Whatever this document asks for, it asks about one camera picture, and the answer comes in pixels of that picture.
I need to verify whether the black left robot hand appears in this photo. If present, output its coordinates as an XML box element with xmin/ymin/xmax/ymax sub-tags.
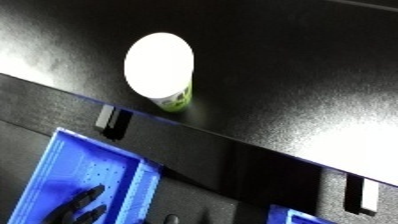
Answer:
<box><xmin>42</xmin><ymin>184</ymin><xmax>111</xmax><ymax>224</ymax></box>

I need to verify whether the white paper cup green band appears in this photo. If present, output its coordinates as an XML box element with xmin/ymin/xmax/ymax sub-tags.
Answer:
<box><xmin>120</xmin><ymin>31</ymin><xmax>198</xmax><ymax>114</ymax></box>

